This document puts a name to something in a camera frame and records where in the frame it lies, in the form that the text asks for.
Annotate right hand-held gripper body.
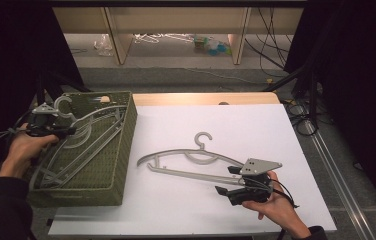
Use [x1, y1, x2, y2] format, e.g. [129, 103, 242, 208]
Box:
[230, 158, 283, 206]

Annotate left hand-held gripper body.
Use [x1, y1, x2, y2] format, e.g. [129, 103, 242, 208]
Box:
[25, 102, 62, 138]

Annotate grey plastic clothes hanger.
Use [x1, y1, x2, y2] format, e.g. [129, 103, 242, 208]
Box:
[136, 131, 248, 187]
[29, 95, 129, 191]
[39, 106, 127, 189]

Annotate green woven basket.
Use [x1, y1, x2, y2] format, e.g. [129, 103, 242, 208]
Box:
[27, 91, 139, 208]

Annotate person's left hand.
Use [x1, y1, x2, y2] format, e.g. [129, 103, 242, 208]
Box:
[0, 123, 60, 179]

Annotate person's right hand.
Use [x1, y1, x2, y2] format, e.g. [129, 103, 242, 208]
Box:
[242, 171, 310, 239]

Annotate clear plastic bag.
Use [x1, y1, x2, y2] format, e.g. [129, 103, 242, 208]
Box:
[93, 33, 114, 57]

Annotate black metal stand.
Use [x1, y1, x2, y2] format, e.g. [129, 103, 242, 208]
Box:
[261, 61, 322, 123]

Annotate colourful toys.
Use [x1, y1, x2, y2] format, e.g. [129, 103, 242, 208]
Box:
[193, 34, 233, 57]

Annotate pile of white hangers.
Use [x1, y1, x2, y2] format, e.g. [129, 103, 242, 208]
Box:
[133, 32, 194, 45]

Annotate beige wooden shelf unit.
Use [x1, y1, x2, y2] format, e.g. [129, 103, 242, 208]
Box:
[52, 6, 305, 66]

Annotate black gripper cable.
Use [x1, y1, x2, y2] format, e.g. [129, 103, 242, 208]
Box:
[269, 187, 300, 210]

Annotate black coiled floor cables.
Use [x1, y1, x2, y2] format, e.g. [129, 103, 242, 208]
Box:
[285, 99, 320, 137]

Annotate metal floor rail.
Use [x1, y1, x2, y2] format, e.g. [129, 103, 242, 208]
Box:
[304, 119, 376, 240]

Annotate white floor cable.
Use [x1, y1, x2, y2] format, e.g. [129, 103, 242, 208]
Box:
[185, 67, 265, 85]

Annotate black hanging cables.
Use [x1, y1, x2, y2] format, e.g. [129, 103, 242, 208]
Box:
[244, 6, 295, 70]

